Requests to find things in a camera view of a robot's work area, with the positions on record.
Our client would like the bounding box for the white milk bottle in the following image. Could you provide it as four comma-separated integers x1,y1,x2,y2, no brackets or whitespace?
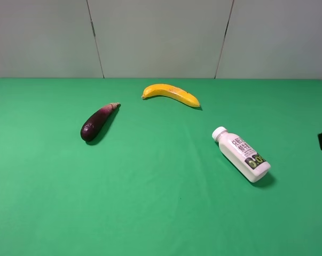
212,126,271,183

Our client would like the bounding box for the green table cloth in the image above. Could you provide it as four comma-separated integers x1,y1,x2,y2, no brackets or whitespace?
0,78,322,255

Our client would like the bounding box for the yellow banana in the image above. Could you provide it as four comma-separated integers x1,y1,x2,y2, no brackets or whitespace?
141,84,200,108

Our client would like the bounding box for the purple eggplant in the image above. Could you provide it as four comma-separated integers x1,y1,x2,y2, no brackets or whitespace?
80,102,121,143

